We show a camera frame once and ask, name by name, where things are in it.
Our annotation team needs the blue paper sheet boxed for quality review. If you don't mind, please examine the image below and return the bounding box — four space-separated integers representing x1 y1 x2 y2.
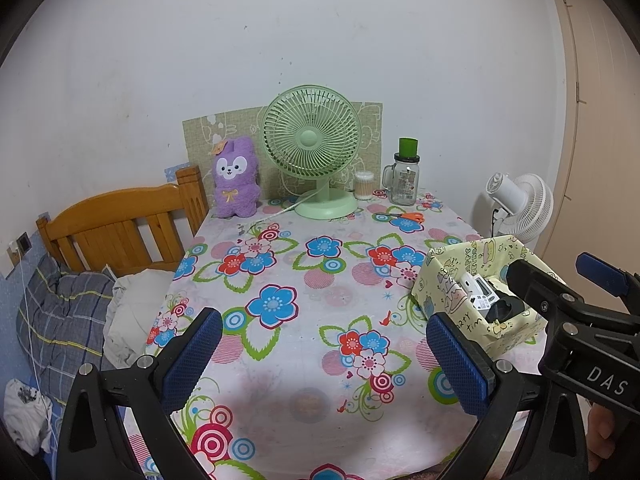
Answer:
164 162 198 183

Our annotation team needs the white remote control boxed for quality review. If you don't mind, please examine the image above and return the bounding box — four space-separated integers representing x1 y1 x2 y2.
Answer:
472 276 501 301

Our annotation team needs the white pillow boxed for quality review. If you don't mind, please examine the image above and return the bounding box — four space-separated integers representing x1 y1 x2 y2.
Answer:
103 268 176 368

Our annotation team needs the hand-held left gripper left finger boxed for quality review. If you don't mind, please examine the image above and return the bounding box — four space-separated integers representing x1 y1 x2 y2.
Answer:
56 306 224 480

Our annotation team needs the blue plaid quilt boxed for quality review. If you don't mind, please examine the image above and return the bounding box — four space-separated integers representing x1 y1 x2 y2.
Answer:
15 255 118 376

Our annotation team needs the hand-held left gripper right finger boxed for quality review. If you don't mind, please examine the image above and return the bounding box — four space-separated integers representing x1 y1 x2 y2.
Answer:
425 311 588 480

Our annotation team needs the white fan cable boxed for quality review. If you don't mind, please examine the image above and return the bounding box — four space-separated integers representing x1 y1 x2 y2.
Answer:
267 192 316 221

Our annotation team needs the black plug adapter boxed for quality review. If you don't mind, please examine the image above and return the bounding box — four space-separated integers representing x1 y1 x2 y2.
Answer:
487 299 526 328

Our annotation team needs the green printed board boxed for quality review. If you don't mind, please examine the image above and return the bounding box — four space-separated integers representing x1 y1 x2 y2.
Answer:
181 102 383 201

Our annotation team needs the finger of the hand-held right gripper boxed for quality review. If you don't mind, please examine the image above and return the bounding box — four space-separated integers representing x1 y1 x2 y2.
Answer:
576 253 640 311
506 259 640 342

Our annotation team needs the green desk fan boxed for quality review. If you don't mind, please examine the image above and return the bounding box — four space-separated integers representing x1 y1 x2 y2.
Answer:
261 85 359 220

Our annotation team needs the glass jar green lid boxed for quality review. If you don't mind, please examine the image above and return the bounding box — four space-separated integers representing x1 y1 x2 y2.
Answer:
382 137 420 206

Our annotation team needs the floral tablecloth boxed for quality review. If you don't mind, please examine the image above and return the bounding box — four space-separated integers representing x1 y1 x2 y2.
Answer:
125 191 551 480

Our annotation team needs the white printed cloth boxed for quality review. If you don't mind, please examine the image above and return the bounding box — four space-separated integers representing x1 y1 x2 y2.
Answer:
4 379 53 457

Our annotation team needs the yellow printed cardboard box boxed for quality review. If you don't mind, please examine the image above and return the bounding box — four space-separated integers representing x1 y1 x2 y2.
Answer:
411 234 548 358

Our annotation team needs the wooden bed headboard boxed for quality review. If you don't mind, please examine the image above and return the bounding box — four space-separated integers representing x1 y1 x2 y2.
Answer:
35 165 210 277

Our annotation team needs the person's right hand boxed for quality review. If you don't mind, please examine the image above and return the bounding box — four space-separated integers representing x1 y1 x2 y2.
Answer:
586 402 618 471

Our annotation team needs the cotton swab container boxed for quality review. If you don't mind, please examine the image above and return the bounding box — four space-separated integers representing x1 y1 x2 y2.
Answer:
353 171 375 202

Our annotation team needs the beige door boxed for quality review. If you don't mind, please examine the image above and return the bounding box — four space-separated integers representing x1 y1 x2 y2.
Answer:
542 0 640 286

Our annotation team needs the white standing fan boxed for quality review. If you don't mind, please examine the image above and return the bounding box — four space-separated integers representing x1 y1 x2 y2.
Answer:
486 171 555 251

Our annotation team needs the purple plush toy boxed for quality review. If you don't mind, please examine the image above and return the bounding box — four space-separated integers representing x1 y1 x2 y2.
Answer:
212 136 261 219

